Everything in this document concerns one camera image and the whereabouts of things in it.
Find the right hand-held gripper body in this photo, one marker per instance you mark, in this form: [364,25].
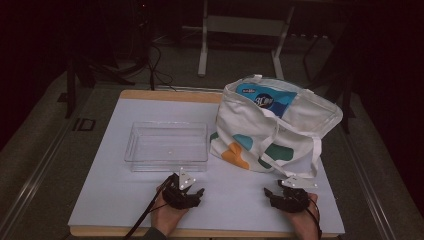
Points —
[293,200]

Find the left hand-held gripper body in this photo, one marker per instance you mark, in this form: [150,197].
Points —
[175,198]

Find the clear plastic container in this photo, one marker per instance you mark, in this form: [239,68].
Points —
[166,146]

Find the white patterned tote bag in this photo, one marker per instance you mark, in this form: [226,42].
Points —
[246,126]

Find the blue snack bag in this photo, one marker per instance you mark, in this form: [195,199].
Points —
[266,100]

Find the person's left hand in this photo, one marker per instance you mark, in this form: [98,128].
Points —
[166,218]

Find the person's right hand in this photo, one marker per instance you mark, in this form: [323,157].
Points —
[303,223]

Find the black floor socket box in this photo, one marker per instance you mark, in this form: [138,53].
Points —
[84,124]

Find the black angled stand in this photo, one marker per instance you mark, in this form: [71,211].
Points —
[336,80]

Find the black tripod stand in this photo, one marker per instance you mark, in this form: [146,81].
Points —
[86,73]

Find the white metal stand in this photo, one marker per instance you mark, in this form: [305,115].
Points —
[240,26]

